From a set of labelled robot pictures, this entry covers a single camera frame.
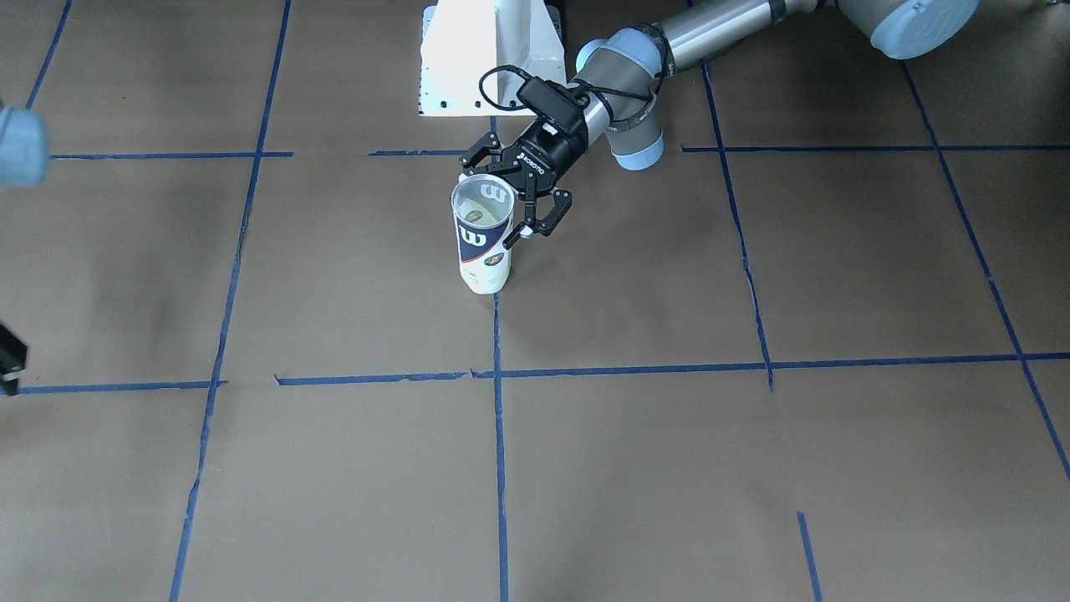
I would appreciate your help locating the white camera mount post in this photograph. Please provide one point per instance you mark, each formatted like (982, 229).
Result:
(463, 41)

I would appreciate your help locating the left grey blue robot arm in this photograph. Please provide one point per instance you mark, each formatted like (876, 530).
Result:
(613, 94)

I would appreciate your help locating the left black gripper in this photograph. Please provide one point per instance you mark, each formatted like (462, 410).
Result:
(553, 153)

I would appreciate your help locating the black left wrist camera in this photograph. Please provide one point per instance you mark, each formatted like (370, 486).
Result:
(554, 104)

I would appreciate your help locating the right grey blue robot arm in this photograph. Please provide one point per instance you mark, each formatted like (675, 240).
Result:
(24, 163)

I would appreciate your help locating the clear tennis ball can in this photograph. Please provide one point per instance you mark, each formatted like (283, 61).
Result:
(482, 207)

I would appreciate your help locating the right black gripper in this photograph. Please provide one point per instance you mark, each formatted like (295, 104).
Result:
(10, 358)

